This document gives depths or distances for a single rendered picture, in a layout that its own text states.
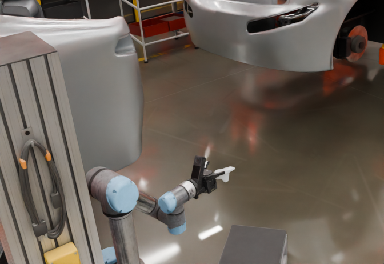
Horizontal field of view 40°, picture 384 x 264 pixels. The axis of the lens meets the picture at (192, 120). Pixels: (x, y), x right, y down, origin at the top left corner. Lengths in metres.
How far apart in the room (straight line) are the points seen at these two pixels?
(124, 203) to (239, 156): 2.97
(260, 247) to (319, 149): 1.81
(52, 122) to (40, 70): 0.15
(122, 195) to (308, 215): 2.39
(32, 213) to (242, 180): 3.09
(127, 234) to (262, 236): 1.48
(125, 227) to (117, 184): 0.19
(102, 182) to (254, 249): 1.54
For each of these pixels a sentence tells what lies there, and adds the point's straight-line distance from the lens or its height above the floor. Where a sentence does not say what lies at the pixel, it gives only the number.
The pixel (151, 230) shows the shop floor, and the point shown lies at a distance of 4.00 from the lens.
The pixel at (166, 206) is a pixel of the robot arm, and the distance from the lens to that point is 2.09.
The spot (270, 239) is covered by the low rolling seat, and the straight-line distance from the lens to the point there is 3.28.
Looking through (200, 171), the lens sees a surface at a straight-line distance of 2.18.
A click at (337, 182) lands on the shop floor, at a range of 4.41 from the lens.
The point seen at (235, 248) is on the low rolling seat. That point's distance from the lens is 3.22.
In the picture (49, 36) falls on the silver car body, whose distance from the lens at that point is 2.88.
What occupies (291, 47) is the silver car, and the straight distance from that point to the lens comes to 4.34.
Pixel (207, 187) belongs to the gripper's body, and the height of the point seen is 1.20.
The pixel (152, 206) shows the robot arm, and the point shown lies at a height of 1.17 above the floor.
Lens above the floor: 2.43
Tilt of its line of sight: 26 degrees down
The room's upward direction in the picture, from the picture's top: 6 degrees counter-clockwise
